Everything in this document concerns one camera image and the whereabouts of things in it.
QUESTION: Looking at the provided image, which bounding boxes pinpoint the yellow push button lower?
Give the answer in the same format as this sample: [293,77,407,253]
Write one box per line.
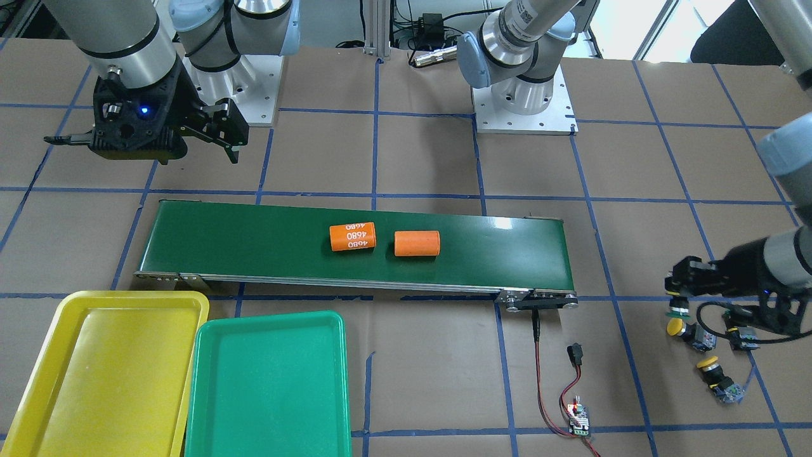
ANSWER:
[666,318,717,353]

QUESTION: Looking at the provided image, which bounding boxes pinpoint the orange cylinder with 4680 label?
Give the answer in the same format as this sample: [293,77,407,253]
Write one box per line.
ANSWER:
[329,221,377,252]

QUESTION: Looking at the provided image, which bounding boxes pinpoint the aluminium frame post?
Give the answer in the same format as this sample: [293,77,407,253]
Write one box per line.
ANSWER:
[362,0,393,62]

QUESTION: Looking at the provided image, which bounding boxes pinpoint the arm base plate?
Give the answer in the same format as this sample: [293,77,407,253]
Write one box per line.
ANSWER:
[183,55,286,128]
[471,66,579,135]

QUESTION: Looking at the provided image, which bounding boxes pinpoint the green conveyor belt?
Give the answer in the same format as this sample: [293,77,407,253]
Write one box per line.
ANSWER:
[134,200,578,310]

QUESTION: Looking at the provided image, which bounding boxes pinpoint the black power adapter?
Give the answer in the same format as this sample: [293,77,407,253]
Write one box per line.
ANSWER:
[417,13,445,41]

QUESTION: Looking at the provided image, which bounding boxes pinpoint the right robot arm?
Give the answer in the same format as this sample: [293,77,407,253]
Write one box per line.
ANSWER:
[44,1,301,164]

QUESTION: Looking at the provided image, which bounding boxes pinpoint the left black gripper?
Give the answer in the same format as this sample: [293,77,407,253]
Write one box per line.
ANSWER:
[664,245,810,342]

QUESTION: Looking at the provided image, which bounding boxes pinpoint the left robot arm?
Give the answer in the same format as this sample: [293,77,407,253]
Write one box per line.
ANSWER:
[456,1,811,344]

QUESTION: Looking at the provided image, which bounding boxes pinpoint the green push button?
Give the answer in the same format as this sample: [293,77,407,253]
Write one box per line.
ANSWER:
[666,296,691,319]
[726,325,760,351]

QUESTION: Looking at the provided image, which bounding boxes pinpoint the yellow push button upper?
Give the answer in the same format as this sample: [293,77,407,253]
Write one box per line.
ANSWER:
[695,356,746,404]

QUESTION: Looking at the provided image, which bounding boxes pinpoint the yellow plastic tray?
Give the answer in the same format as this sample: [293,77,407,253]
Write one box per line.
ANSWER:
[2,290,209,456]

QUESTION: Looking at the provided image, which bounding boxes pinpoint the red black power cable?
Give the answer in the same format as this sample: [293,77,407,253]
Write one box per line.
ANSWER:
[530,308,600,457]

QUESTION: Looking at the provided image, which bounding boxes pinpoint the plain orange cylinder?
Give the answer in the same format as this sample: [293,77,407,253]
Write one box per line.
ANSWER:
[394,230,441,257]

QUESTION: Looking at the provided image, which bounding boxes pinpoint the small controller circuit board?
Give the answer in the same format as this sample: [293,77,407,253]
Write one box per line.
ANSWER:
[566,397,592,439]

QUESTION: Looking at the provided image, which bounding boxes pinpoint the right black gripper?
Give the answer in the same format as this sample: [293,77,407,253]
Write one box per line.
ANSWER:
[43,60,249,164]

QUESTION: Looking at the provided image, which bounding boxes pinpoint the green plastic tray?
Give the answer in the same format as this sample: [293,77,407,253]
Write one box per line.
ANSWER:
[185,310,353,456]

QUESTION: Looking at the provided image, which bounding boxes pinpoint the yellow push button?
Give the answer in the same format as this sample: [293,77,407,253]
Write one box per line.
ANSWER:
[695,356,746,404]
[666,318,717,353]

